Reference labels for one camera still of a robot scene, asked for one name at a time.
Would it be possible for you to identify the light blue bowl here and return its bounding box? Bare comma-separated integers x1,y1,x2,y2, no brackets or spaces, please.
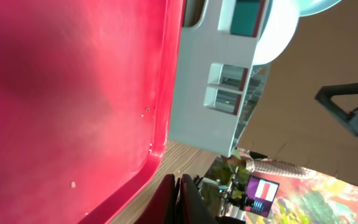
252,0,300,65

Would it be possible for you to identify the light blue plate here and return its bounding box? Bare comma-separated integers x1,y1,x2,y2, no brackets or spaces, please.
298,0,342,17

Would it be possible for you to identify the grey dishwasher rack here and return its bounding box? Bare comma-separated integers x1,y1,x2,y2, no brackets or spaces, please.
169,0,272,157

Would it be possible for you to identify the red serving tray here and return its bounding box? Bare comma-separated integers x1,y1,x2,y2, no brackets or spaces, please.
0,0,185,223

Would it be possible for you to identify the person's patterned sleeve arm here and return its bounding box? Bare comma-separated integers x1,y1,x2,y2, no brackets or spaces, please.
222,156,316,179

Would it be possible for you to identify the laptop screen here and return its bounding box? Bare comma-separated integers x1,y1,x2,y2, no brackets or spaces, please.
245,175,280,218

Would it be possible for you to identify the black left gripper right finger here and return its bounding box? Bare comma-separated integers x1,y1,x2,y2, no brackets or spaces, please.
178,174,218,224

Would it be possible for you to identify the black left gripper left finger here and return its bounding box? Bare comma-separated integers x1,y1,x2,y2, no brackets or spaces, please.
134,174,176,224

